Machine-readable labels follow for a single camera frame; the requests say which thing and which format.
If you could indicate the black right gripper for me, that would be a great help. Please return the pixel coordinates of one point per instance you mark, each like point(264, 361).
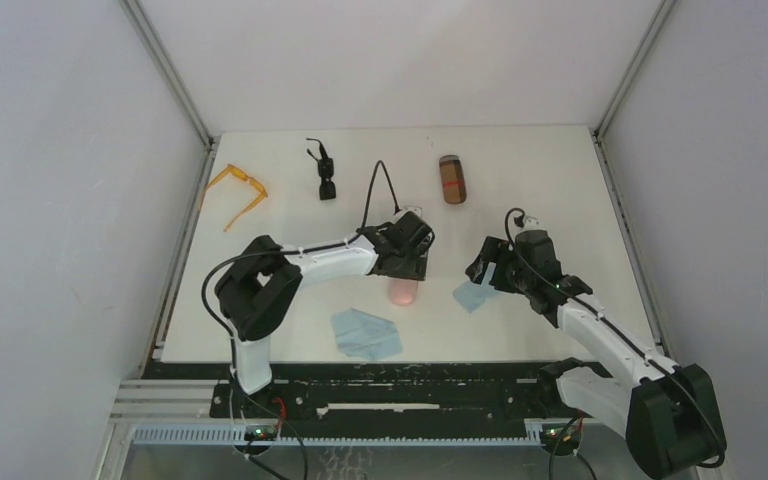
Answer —
point(487, 270)

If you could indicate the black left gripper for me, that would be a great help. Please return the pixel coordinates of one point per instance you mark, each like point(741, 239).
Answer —
point(403, 266)

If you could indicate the pink glasses case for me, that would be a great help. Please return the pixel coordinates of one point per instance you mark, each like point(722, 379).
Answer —
point(403, 292)

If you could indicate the light blue cloth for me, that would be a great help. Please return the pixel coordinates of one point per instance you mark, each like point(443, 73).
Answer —
point(361, 335)
point(471, 296)

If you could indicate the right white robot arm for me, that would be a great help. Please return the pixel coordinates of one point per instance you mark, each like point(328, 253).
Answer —
point(667, 414)

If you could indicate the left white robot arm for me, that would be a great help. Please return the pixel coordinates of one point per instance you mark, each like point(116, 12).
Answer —
point(250, 294)

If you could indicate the black sunglasses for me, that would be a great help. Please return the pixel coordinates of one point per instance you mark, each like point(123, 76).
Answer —
point(325, 170)

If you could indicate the orange translucent sunglasses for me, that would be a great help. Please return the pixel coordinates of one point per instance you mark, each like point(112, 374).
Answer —
point(235, 192)

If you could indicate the brown glasses case red stripe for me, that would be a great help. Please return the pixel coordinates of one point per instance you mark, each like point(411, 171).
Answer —
point(452, 180)

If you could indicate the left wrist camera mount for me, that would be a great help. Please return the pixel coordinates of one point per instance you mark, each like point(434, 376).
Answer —
point(415, 210)

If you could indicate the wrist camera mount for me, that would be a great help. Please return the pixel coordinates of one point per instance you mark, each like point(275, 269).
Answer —
point(526, 222)
point(415, 210)

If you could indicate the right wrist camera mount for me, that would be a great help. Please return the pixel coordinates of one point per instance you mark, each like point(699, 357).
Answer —
point(526, 222)

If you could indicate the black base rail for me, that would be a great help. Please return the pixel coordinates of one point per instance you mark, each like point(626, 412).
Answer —
point(385, 401)

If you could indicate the aluminium frame post left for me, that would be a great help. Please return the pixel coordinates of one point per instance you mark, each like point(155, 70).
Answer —
point(137, 14)

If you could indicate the aluminium frame post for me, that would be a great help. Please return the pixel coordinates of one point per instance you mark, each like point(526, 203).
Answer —
point(646, 45)
point(137, 14)

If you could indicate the aluminium frame post right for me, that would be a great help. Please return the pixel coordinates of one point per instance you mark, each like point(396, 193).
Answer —
point(646, 45)

